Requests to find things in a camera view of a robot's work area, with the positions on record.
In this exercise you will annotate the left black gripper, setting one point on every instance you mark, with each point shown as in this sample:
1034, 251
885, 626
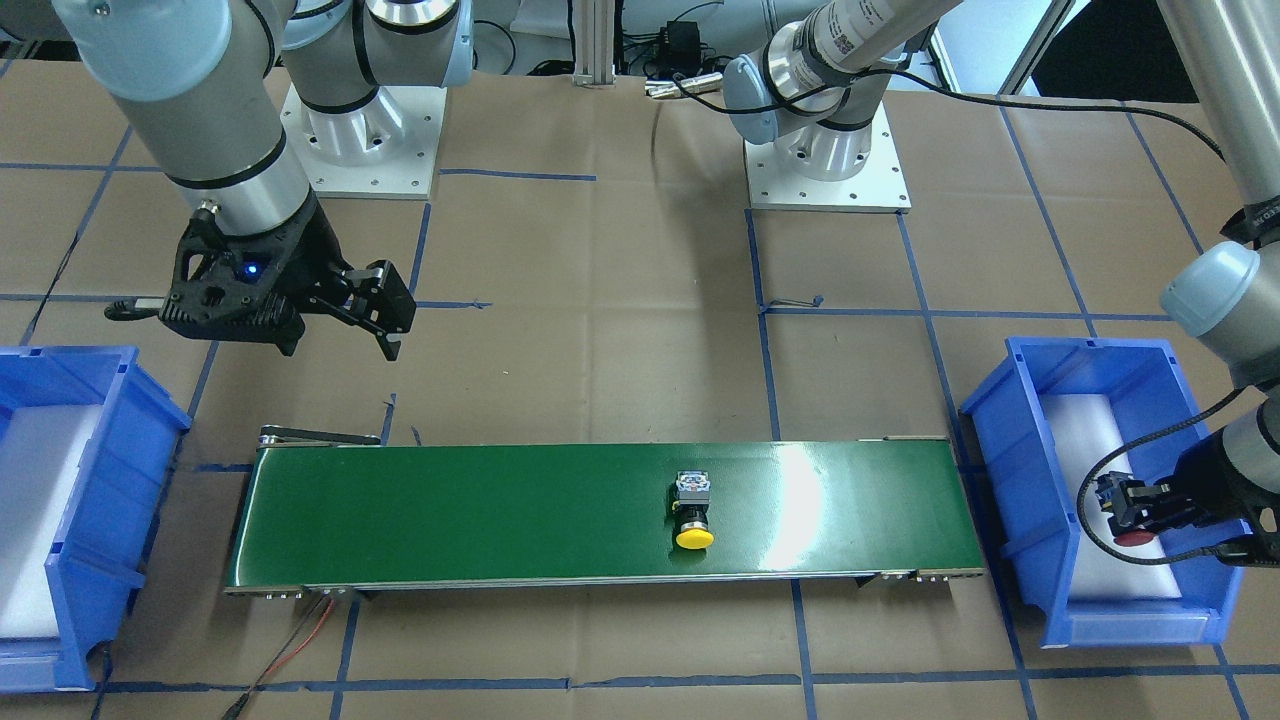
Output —
1203, 482

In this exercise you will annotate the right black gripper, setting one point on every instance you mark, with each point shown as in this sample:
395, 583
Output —
303, 253

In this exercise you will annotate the red push button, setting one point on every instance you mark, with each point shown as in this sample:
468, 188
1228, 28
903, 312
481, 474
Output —
1134, 537

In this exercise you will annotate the yellow push button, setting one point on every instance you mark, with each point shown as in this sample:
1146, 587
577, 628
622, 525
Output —
690, 505

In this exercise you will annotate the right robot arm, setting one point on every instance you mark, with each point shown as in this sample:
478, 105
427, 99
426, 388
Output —
254, 110

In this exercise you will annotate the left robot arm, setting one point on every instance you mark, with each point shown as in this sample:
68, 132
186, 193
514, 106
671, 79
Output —
1024, 223

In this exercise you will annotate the green conveyor belt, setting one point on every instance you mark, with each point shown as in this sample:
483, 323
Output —
406, 518

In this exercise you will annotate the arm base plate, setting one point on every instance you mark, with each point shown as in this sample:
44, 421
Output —
820, 169
387, 150

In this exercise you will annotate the aluminium profile post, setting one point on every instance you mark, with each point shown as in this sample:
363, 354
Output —
595, 36

